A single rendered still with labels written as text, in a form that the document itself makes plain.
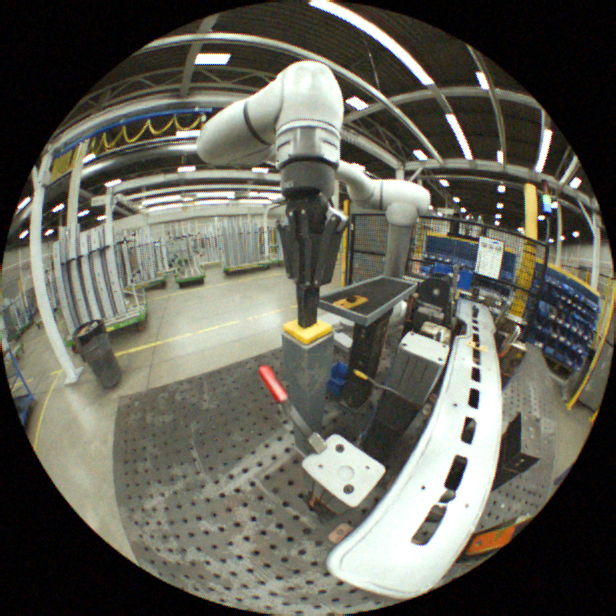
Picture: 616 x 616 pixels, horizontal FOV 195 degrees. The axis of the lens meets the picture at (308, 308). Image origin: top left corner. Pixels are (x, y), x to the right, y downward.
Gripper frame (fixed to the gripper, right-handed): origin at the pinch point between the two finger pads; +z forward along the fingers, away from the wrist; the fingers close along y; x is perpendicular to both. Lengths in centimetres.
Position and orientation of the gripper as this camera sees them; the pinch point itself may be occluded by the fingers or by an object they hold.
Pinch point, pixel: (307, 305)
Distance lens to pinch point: 28.6
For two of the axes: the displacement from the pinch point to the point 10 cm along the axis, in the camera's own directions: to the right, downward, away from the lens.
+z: 0.0, 9.2, 3.9
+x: 7.3, -2.7, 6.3
